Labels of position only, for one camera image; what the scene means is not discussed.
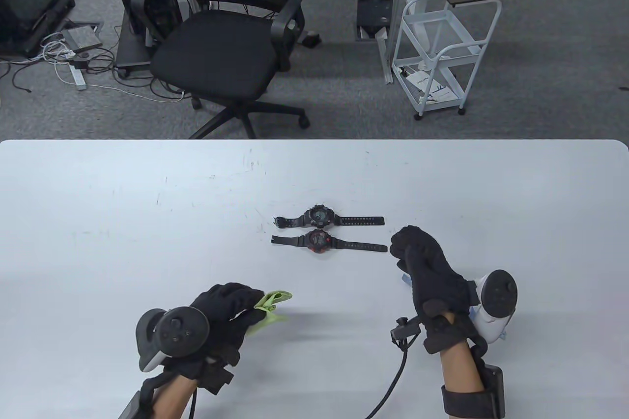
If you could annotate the small black floor device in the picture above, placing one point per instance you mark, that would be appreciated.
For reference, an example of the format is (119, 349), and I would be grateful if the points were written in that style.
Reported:
(310, 40)

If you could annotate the black forearm band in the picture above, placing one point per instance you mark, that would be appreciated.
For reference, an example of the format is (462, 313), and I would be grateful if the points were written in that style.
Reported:
(467, 402)

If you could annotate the person's left forearm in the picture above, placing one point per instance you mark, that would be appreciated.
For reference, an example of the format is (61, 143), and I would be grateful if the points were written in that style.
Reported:
(172, 397)

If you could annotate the black watch with red face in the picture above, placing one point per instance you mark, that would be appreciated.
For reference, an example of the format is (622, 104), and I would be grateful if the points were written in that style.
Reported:
(319, 240)

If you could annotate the black glove sensor box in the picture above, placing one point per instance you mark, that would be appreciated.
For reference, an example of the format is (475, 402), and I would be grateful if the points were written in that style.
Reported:
(404, 333)
(216, 377)

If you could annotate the black open floor hatch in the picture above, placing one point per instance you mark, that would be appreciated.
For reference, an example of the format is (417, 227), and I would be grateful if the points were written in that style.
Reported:
(373, 11)

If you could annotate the black mesh office chair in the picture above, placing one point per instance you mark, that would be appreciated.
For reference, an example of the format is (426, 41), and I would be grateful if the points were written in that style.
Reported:
(216, 55)

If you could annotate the green cleaning cloth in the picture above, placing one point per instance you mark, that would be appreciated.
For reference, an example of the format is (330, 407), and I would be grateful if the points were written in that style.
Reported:
(272, 300)

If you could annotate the black watch with grey face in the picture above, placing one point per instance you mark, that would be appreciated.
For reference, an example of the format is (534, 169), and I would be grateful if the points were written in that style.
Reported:
(319, 216)

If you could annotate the person's left hand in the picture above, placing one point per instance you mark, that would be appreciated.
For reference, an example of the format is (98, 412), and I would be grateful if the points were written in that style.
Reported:
(223, 308)

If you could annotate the person's right hand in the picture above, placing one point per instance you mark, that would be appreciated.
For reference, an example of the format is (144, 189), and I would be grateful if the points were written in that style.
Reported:
(435, 281)

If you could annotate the light blue watch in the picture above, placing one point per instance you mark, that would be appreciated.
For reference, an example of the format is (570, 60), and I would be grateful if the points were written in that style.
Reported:
(405, 280)

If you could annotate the white power strip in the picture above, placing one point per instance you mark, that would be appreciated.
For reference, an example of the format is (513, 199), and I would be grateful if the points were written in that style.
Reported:
(78, 79)

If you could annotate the grey floor plate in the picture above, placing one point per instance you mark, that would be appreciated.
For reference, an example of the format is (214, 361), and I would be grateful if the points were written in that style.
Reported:
(81, 36)

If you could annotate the person's right forearm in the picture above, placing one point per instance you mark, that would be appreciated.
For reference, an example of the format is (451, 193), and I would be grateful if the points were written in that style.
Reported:
(459, 365)

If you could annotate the black wrist camera unit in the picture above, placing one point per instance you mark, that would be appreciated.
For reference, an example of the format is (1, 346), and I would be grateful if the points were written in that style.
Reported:
(494, 389)
(130, 406)

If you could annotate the black power adapter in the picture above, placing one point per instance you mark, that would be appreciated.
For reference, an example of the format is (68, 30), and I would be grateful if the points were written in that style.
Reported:
(81, 64)

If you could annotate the white metal stand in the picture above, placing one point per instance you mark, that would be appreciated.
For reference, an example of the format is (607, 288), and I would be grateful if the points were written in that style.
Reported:
(385, 55)

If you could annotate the white paper booklet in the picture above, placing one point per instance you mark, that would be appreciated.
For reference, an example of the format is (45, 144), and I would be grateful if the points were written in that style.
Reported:
(427, 87)

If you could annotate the black computer cart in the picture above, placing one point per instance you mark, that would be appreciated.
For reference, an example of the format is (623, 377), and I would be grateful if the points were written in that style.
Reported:
(132, 48)

